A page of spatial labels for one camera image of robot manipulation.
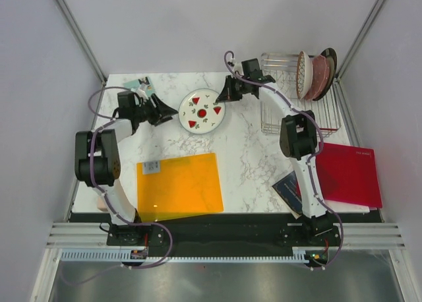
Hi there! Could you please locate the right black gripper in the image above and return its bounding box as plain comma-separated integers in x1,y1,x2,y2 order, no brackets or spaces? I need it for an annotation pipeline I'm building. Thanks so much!
218,74,250,102

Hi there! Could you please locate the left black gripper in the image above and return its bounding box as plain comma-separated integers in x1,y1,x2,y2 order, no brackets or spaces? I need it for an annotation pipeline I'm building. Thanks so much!
133,94,178,127

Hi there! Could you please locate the white watermelon pattern plate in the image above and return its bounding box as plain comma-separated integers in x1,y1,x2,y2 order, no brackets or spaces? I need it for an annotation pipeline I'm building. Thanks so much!
178,88,226,135

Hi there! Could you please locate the metal wire dish rack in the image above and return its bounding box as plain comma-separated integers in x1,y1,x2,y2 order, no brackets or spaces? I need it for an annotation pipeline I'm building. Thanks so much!
260,52,342,137

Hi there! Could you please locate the brown rim floral plate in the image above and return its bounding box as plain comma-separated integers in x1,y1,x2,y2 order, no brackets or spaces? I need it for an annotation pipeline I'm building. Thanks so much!
296,51,313,100

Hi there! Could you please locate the pink polka dot plate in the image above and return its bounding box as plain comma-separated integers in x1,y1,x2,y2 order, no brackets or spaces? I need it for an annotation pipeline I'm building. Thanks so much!
305,55,330,100

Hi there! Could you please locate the dark rim beige plate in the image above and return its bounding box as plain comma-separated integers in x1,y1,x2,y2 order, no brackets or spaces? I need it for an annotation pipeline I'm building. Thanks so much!
313,47,338,102

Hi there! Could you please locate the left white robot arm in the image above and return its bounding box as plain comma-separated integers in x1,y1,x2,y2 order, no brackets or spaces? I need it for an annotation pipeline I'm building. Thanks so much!
75,87,178,245

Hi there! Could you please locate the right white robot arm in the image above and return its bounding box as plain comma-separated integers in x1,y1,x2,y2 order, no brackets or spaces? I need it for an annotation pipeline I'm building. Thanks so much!
216,51,333,245

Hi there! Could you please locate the teal book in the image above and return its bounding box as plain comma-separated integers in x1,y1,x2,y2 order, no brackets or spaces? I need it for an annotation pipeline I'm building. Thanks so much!
123,76,155,97

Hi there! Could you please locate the orange translucent plastic sheet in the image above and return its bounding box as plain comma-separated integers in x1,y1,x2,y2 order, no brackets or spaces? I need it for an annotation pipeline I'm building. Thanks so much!
136,153,224,222

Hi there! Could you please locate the pink cube power socket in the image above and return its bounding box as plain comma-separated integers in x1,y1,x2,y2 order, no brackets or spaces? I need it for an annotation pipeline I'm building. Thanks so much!
96,197,107,212

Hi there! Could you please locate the dark blue book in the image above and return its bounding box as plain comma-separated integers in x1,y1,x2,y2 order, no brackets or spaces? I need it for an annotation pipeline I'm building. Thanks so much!
272,171,302,219

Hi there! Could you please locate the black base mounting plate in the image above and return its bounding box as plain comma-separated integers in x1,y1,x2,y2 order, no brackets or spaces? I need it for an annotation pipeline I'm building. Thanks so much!
107,214,340,257

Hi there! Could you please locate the red translucent plastic sheet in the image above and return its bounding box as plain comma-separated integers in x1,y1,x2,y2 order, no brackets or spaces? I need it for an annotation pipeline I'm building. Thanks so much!
289,143,366,217

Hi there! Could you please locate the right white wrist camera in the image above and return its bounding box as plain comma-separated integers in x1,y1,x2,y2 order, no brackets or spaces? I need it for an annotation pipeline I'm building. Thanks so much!
230,61,243,76

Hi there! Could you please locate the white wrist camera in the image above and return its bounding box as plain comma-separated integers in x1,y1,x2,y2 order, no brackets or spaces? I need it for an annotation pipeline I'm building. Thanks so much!
230,61,243,76
135,84,151,100

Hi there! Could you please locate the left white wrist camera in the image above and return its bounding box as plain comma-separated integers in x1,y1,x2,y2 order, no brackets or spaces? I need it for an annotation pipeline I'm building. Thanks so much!
135,84,151,100

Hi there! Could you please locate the left aluminium frame post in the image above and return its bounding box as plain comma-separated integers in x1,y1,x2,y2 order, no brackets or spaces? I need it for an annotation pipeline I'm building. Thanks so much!
45,0,108,84

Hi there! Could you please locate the aluminium frame post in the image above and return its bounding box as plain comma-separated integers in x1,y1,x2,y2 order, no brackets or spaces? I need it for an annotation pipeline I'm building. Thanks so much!
334,0,396,80
45,0,108,84

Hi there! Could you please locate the white slotted cable duct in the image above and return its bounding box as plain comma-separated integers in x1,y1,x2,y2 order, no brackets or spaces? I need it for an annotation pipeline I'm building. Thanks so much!
60,249,319,263

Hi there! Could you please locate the aluminium front rail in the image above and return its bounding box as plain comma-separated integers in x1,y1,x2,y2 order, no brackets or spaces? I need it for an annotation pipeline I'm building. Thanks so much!
47,223,405,250

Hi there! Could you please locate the right aluminium frame post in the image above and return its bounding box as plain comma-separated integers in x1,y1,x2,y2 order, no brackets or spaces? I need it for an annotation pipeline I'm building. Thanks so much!
334,0,396,80

